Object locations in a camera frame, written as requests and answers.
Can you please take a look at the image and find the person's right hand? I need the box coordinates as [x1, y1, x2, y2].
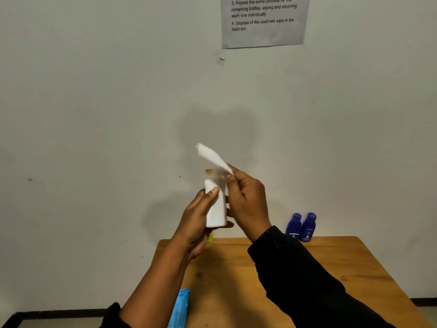
[225, 163, 272, 243]

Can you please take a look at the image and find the wooden table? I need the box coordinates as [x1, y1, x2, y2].
[150, 236, 434, 328]

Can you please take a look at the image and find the blue wet wipe packet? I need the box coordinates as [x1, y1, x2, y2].
[167, 287, 190, 328]

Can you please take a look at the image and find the white wet wipe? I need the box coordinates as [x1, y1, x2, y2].
[195, 143, 235, 177]

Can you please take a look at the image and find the white instruction paper sheet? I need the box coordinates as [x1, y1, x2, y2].
[220, 0, 311, 49]

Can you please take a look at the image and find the white plastic bottle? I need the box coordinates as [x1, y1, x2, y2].
[204, 169, 228, 228]

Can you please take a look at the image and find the person's left hand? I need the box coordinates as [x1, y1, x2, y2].
[170, 186, 235, 261]

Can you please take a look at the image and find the blue bottle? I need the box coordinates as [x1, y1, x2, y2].
[285, 213, 302, 239]
[299, 212, 317, 242]

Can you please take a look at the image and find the person's left forearm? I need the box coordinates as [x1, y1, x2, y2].
[119, 237, 192, 328]

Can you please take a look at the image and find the person's right forearm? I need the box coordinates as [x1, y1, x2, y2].
[247, 225, 396, 328]

